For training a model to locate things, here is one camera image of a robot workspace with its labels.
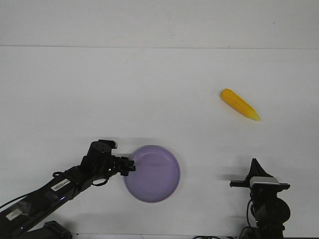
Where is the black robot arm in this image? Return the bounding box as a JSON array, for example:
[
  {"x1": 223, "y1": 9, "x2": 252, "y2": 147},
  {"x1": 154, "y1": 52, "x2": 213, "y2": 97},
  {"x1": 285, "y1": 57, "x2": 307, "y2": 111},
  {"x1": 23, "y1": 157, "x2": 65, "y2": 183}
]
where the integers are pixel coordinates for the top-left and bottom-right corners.
[
  {"x1": 230, "y1": 158, "x2": 291, "y2": 239},
  {"x1": 0, "y1": 139, "x2": 136, "y2": 239}
]

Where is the yellow corn cob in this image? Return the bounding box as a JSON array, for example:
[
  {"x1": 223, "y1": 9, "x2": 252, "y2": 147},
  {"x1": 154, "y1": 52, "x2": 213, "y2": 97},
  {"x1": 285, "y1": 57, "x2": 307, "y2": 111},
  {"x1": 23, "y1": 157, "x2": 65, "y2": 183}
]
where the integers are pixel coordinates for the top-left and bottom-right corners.
[{"x1": 220, "y1": 89, "x2": 261, "y2": 121}]

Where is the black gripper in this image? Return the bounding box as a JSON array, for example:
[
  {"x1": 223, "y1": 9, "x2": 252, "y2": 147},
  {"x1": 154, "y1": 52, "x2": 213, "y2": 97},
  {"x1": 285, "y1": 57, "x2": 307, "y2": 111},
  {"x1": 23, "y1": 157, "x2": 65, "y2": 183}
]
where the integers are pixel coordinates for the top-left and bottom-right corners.
[
  {"x1": 86, "y1": 139, "x2": 136, "y2": 176},
  {"x1": 230, "y1": 158, "x2": 290, "y2": 194}
]

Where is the purple round plate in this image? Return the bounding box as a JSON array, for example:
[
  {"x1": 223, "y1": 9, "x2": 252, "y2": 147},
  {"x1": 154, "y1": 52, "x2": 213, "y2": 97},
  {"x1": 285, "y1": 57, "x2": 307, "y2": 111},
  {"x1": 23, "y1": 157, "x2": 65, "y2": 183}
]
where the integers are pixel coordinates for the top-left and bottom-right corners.
[{"x1": 124, "y1": 145, "x2": 181, "y2": 203}]

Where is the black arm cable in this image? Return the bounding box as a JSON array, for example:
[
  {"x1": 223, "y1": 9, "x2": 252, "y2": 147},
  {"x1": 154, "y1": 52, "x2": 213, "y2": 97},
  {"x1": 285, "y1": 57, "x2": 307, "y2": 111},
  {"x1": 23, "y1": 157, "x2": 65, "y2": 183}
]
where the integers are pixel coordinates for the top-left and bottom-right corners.
[{"x1": 52, "y1": 171, "x2": 110, "y2": 187}]

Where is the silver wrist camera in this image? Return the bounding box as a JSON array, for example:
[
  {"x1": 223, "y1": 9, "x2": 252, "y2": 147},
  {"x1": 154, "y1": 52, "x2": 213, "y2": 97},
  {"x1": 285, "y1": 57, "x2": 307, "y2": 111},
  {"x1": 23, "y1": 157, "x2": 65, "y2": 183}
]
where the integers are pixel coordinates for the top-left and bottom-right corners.
[{"x1": 249, "y1": 176, "x2": 280, "y2": 188}]

